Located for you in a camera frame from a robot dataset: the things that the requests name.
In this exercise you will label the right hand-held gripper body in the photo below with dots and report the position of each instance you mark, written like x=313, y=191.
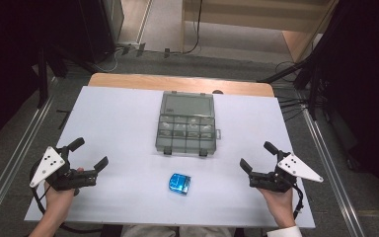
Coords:
x=297, y=167

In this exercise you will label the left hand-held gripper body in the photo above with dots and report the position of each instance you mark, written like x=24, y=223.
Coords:
x=47, y=164

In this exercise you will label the person's right hand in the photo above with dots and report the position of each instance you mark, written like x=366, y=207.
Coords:
x=281, y=205

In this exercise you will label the person's left hand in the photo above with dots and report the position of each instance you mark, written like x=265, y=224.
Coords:
x=58, y=205

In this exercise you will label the white table board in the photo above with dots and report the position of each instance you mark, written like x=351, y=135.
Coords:
x=121, y=131

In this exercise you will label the blue toy car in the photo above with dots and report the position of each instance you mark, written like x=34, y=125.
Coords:
x=179, y=183

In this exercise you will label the grey clear plastic organizer box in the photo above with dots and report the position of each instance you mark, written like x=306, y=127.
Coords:
x=186, y=123

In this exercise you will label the black stand legs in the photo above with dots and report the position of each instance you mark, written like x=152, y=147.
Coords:
x=312, y=75

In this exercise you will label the person's legs in beige pants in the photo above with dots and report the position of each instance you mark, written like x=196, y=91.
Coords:
x=177, y=231

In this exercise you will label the wooden table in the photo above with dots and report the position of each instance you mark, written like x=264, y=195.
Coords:
x=164, y=82

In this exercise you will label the small black floor bracket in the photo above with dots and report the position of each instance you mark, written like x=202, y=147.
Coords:
x=64, y=118

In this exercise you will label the metal floor rail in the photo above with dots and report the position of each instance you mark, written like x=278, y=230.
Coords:
x=334, y=177
x=16, y=154

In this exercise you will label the black stand post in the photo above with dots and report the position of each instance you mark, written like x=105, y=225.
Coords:
x=42, y=82

